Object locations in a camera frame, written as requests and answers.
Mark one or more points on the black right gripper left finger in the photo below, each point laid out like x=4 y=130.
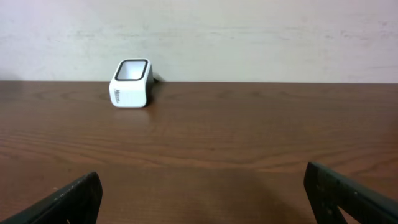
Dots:
x=78 y=202

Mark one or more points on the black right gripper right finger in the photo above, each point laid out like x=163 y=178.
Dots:
x=330 y=192

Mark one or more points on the white barcode scanner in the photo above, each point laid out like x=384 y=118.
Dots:
x=131 y=84

